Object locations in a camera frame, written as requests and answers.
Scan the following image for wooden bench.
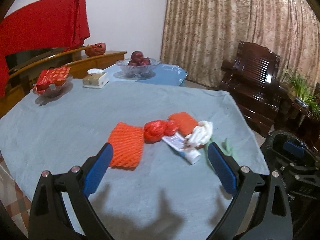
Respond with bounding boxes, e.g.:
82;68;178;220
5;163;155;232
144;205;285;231
0;45;128;119

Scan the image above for orange foam fruit net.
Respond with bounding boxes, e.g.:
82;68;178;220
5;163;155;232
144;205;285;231
107;122;144;169

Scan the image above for white tissue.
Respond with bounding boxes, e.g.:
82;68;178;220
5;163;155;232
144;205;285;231
184;120;213;148

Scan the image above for grey-blue table cloth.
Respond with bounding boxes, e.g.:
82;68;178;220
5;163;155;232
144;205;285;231
1;80;269;239

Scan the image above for green potted plant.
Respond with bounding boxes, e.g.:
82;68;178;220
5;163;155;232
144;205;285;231
284;70;319;120

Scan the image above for red-brown bag on bench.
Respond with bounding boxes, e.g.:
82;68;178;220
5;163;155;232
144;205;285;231
85;43;106;57

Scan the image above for beige patterned curtain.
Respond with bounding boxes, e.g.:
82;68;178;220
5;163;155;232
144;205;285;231
161;0;319;87

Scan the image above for dark red apples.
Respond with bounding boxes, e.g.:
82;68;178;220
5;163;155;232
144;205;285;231
128;51;151;67

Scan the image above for black trash bin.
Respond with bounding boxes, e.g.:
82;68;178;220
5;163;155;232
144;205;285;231
260;130;319;239

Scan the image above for dark wooden armchair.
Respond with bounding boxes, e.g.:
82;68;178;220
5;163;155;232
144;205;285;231
219;41;291;138

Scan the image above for glass fruit bowl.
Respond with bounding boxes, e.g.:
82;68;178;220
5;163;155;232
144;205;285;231
116;59;160;78

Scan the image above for red snack packet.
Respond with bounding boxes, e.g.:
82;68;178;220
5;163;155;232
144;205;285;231
35;66;70;90

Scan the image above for green plastic bag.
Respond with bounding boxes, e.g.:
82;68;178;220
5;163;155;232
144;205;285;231
204;139;237;172

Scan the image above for tissue box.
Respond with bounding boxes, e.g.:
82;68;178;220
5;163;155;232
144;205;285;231
82;68;109;89

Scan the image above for red cloth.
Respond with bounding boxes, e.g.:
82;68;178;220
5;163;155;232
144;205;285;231
1;0;90;97

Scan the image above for red plastic bag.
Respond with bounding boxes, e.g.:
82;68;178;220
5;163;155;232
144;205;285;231
144;120;180;144

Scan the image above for small glass dish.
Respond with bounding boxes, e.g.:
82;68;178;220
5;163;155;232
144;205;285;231
32;75;73;99

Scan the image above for white toothpaste tube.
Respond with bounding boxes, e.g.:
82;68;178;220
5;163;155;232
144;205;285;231
162;132;201;165

